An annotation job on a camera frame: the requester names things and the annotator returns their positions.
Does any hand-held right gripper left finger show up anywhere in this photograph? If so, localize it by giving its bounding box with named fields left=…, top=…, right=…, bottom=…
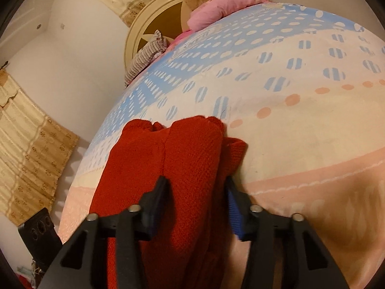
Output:
left=39, top=175, right=169, bottom=289

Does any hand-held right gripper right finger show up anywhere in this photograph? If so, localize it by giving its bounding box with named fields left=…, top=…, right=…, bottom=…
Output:
left=225, top=176, right=349, bottom=289

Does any red knitted sweater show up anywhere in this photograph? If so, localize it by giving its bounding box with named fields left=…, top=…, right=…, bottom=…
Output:
left=89, top=116, right=247, bottom=289

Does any colourful cloth pile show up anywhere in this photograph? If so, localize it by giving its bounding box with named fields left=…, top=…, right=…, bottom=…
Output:
left=16, top=263, right=43, bottom=289

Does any beige floral curtain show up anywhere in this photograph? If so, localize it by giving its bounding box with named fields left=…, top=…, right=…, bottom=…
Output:
left=0, top=69, right=80, bottom=227

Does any dotted pastel bed sheet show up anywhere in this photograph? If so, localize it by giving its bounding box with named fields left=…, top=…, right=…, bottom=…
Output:
left=57, top=1, right=385, bottom=289

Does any striped pillow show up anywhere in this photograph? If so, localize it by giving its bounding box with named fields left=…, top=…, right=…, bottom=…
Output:
left=124, top=30, right=167, bottom=85

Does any bright pink cloth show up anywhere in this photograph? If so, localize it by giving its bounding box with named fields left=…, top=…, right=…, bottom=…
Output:
left=174, top=29, right=193, bottom=44

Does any cream wooden headboard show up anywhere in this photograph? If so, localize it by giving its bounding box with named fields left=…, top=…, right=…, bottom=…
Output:
left=125, top=0, right=193, bottom=76

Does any pink pillow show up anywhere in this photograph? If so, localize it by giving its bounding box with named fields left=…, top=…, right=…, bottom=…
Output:
left=186, top=0, right=271, bottom=32

